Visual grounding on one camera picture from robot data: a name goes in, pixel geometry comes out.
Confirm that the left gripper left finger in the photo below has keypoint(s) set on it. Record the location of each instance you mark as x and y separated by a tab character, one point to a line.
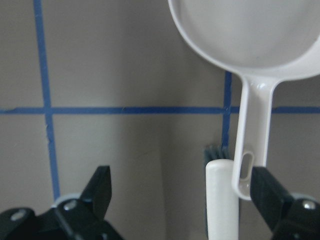
83	218

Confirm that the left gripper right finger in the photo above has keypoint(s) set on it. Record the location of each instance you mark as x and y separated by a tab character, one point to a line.
289	216

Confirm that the white plastic dustpan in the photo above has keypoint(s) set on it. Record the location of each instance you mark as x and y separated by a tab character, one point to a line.
264	43

